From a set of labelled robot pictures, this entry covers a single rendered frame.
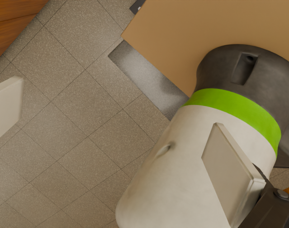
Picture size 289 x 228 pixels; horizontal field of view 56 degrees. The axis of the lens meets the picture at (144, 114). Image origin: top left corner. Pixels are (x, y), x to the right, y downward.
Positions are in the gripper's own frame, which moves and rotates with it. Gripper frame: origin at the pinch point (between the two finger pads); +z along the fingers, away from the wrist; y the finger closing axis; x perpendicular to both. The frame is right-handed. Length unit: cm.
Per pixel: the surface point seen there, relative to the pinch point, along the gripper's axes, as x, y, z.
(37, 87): -47, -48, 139
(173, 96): -5.8, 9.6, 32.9
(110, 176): -97, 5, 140
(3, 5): -2, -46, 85
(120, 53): -0.5, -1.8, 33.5
